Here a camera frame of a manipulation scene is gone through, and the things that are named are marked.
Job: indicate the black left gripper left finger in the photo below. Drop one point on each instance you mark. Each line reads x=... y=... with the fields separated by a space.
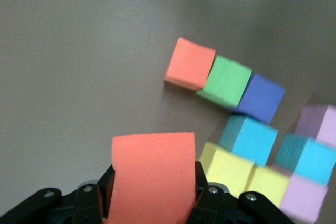
x=86 y=203

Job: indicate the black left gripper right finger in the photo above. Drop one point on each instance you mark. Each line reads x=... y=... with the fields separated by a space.
x=210 y=203

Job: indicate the yellow foam cube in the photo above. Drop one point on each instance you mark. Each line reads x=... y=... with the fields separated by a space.
x=267 y=184
x=225 y=169

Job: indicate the orange foam cube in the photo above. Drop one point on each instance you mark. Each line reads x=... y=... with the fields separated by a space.
x=152 y=171
x=189 y=64

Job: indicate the blue foam cube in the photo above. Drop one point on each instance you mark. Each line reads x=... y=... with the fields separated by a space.
x=312 y=163
x=252 y=140

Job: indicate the pink foam cube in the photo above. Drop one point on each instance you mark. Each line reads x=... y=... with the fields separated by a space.
x=302 y=200
x=325 y=124

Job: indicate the purple foam cube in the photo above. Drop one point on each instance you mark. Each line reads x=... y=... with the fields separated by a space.
x=262 y=98

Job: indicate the green foam cube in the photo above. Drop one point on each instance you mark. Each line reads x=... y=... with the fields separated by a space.
x=225 y=82

